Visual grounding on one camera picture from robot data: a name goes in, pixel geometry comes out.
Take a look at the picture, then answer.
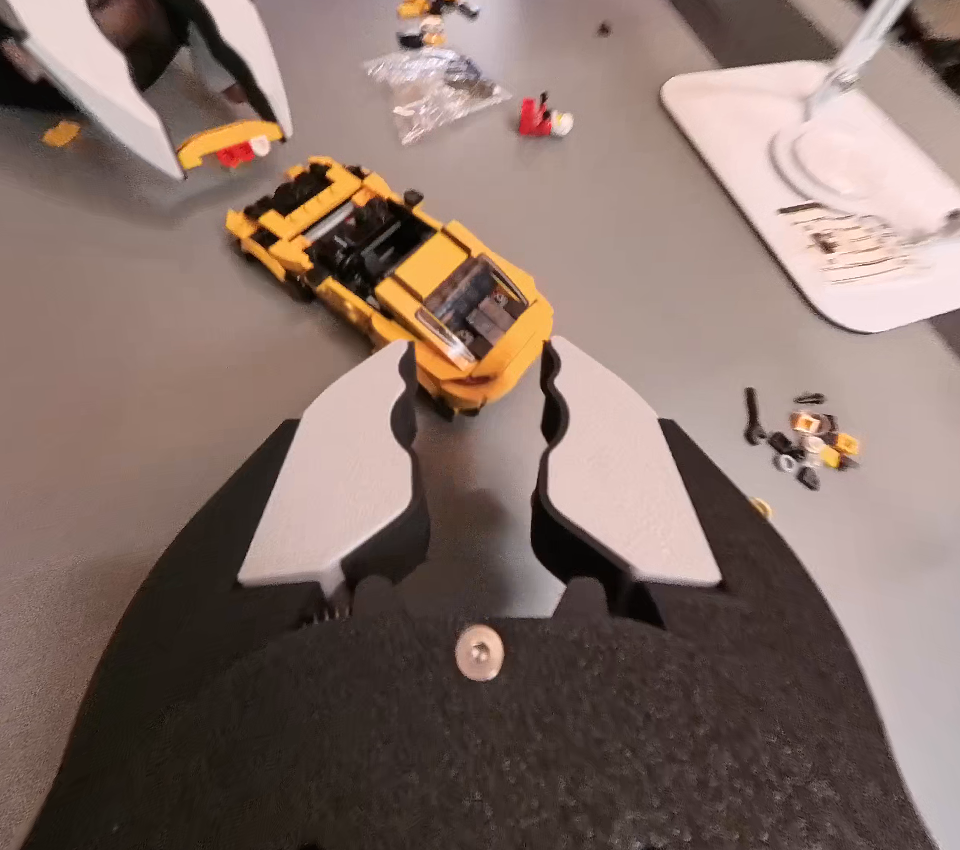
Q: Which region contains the yellow lego bumper assembly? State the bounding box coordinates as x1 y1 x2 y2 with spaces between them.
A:
176 119 287 173

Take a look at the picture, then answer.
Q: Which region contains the clear plastic bag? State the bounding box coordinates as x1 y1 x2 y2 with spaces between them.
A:
363 48 514 147

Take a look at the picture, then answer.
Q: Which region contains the pile of yellow lego slopes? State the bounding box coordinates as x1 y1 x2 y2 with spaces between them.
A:
396 0 482 49

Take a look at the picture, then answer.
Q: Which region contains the yellow lego car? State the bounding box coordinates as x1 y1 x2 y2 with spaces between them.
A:
225 155 556 421

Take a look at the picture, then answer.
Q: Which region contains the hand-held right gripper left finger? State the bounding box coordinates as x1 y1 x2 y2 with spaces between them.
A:
237 340 434 589

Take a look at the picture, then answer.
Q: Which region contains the red lego minifigure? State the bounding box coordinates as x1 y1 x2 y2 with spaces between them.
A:
517 91 576 137

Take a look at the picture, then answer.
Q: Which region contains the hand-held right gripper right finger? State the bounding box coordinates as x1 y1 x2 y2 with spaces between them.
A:
530 336 723 589

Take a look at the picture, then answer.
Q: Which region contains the white document stand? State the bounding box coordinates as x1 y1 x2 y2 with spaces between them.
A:
660 0 960 335

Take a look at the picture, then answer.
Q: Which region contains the cluster of small mixed lego parts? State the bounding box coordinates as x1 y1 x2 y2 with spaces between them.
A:
768 389 862 492

